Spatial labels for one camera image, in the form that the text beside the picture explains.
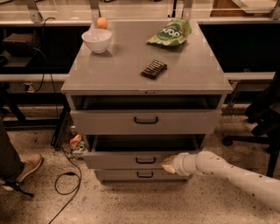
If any grey drawer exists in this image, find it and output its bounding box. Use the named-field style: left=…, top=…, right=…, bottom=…
left=71, top=109, right=221, bottom=135
left=83, top=134, right=204, bottom=170
left=94, top=169, right=193, bottom=183

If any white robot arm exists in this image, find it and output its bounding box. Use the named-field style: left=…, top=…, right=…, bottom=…
left=161, top=150, right=280, bottom=213

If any grey bottom drawer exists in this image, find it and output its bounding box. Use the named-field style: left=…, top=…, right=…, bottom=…
left=94, top=169, right=193, bottom=183

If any grey drawer cabinet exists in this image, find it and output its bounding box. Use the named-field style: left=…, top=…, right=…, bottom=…
left=60, top=18, right=234, bottom=183

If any grey top drawer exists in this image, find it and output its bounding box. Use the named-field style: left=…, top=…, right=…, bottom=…
left=71, top=109, right=221, bottom=135

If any dark snack bar packet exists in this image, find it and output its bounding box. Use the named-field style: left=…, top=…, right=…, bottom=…
left=141, top=59, right=167, bottom=80

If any black office chair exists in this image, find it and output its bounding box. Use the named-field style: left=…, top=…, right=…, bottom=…
left=222, top=71, right=280, bottom=178

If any green chip bag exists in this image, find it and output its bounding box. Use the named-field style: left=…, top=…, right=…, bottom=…
left=146, top=18, right=192, bottom=46

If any tan shoe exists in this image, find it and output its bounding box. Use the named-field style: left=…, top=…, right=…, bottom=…
left=3, top=153, right=43, bottom=191

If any white bowl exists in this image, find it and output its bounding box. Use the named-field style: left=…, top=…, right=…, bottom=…
left=81, top=29, right=112, bottom=53

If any orange fruit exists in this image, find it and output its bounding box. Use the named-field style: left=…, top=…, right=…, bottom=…
left=96, top=17, right=108, bottom=30

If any dark trouser leg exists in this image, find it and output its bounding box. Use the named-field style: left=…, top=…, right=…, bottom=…
left=0, top=121, right=25, bottom=181

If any dark box on shelf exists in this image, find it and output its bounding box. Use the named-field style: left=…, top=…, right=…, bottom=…
left=2, top=33, right=34, bottom=57

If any black floor cable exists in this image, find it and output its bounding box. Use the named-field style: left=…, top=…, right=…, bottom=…
left=47, top=147, right=83, bottom=224

